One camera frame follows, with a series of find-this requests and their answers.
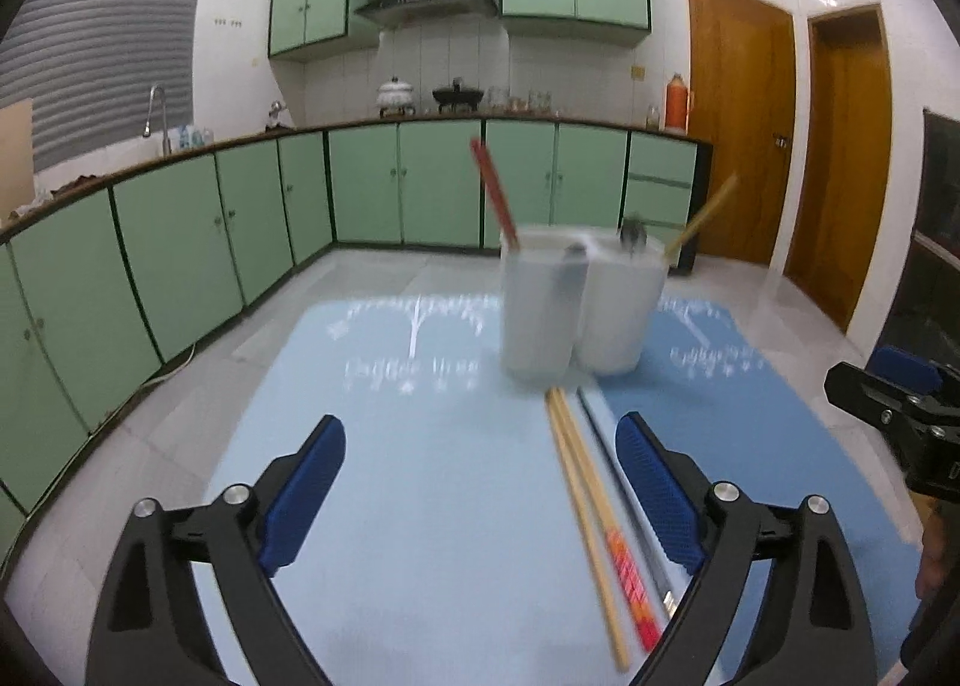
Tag plain wooden chopstick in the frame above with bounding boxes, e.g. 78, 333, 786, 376
663, 174, 740, 257
544, 388, 632, 672

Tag black wok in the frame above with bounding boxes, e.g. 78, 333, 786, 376
432, 77, 484, 114

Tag bottles beside sink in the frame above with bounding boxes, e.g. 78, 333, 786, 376
168, 122, 215, 151

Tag black chopstick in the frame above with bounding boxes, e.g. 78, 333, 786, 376
576, 388, 680, 618

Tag white lidded pot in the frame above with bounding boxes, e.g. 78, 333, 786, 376
376, 76, 416, 112

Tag white double utensil holder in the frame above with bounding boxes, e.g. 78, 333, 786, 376
498, 224, 671, 382

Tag wooden door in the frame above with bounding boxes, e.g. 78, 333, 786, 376
685, 0, 797, 266
783, 3, 894, 335

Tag black range hood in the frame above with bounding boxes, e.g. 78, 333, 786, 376
353, 0, 500, 26

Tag metal sink faucet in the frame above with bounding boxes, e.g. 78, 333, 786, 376
143, 85, 173, 159

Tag orange thermos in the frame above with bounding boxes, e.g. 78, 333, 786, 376
665, 73, 693, 133

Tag white floor cable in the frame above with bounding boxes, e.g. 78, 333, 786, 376
152, 339, 198, 385

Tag light blue printed mat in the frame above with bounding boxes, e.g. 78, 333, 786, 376
2, 291, 665, 686

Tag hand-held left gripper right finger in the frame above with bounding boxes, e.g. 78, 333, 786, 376
614, 411, 880, 686

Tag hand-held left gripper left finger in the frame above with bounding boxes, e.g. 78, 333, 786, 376
82, 414, 348, 686

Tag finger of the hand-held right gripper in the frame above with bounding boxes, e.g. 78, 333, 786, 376
823, 361, 920, 432
872, 345, 944, 398

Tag red-ended wooden chopstick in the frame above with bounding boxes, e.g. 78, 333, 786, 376
470, 138, 521, 250

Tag red patterned wooden chopstick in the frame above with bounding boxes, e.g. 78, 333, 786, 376
553, 388, 662, 652

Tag black cabinet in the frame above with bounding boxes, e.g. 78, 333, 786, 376
870, 107, 960, 387

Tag glass jars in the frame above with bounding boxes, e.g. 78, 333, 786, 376
487, 85, 554, 116

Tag person's right hand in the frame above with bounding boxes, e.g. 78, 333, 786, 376
915, 495, 960, 601

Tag grey window blind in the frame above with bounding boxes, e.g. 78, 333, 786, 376
0, 0, 213, 174

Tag cardboard box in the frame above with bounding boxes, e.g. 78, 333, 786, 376
0, 97, 35, 223

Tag green base cabinets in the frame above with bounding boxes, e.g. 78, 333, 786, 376
0, 116, 714, 561

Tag dark blue printed mat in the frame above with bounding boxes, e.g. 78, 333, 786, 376
589, 291, 929, 686

